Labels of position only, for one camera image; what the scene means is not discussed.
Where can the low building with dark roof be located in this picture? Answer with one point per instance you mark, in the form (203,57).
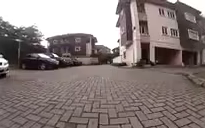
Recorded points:
(102,49)

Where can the grey brick paved road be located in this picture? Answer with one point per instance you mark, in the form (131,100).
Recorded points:
(100,96)

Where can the row of parked cars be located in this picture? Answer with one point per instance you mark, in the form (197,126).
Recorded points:
(66,60)

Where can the dark brown building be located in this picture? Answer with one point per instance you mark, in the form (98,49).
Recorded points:
(71,44)

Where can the pink and white building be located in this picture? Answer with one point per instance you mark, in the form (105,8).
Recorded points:
(150,30)

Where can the dark blue car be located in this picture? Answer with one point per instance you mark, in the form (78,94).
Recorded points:
(38,61)

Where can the row of trees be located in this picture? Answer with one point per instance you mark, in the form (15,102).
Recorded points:
(13,31)

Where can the dark fence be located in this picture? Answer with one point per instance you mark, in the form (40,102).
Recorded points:
(6,50)

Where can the dark building with pale windows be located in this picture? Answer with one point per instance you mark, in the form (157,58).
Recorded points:
(195,33)

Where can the stone kerb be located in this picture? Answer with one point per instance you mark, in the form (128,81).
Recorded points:
(199,80)

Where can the white wall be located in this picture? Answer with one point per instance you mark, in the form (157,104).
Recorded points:
(86,60)

